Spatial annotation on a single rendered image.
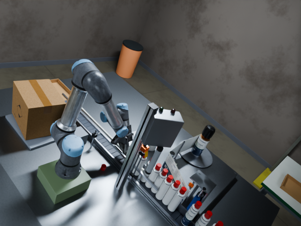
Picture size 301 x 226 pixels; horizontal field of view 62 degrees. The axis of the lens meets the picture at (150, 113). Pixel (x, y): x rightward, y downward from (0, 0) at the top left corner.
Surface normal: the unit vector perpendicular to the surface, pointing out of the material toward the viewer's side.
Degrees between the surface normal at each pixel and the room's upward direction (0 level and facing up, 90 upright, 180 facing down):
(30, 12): 90
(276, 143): 90
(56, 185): 1
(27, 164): 0
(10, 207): 0
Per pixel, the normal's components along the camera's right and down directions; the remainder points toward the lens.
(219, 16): -0.69, 0.20
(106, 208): 0.33, -0.77
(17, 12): 0.65, 0.60
